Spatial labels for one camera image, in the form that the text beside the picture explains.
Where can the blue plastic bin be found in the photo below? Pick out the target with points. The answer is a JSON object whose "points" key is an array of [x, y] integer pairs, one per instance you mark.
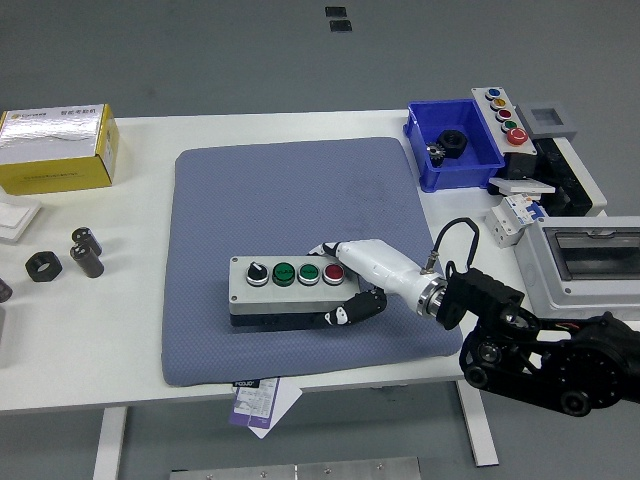
{"points": [[475, 150]]}

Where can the yellow cardboard box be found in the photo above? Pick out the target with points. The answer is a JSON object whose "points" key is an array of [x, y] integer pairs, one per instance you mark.
{"points": [[50, 165]]}

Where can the blue-grey fabric mat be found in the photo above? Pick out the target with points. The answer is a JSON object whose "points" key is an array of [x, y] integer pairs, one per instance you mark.
{"points": [[275, 200]]}

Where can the grey distribution box clear lid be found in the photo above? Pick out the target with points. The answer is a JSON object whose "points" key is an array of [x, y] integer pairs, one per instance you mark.
{"points": [[542, 260]]}

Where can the black cylindrical capacitor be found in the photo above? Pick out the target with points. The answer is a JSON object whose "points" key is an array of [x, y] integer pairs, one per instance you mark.
{"points": [[85, 236], [89, 262]]}

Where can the grey square frame box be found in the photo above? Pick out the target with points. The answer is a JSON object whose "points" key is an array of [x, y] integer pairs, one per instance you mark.
{"points": [[565, 127]]}

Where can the white circuit breaker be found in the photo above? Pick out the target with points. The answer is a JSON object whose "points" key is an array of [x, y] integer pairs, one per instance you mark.
{"points": [[507, 225]]}

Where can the grey four-button control box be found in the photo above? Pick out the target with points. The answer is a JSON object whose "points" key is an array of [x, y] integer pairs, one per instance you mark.
{"points": [[280, 300]]}

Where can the white card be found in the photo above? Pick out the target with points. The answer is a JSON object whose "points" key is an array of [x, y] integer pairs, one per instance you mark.
{"points": [[287, 400]]}

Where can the grey five-button control box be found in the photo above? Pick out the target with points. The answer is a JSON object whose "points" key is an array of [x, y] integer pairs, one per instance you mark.
{"points": [[502, 112]]}

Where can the small metal gear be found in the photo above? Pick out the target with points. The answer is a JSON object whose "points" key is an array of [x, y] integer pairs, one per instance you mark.
{"points": [[436, 154]]}

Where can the large black hex nut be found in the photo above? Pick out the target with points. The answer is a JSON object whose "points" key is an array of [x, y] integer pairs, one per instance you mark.
{"points": [[452, 144], [50, 272]]}

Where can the white table leg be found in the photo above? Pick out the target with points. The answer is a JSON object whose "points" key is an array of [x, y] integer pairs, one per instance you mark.
{"points": [[110, 445], [477, 425]]}

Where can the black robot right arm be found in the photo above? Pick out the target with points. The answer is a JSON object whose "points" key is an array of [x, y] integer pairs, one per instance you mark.
{"points": [[550, 350]]}

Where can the purple white product tag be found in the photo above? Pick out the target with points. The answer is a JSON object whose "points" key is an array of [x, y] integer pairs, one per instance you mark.
{"points": [[252, 405]]}

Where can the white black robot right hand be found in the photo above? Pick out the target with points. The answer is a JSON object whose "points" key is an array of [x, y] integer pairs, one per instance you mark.
{"points": [[385, 265]]}

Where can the black floor socket plate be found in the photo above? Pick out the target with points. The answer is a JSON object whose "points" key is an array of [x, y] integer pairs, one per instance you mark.
{"points": [[340, 26], [336, 12]]}

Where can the white wall switch panel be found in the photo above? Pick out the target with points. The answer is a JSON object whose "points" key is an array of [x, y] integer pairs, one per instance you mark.
{"points": [[522, 186]]}

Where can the black and white rail device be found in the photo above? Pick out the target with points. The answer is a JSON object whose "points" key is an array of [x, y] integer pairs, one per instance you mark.
{"points": [[575, 185]]}

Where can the grey metal base plate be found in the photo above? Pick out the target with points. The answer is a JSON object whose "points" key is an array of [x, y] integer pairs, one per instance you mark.
{"points": [[300, 472]]}

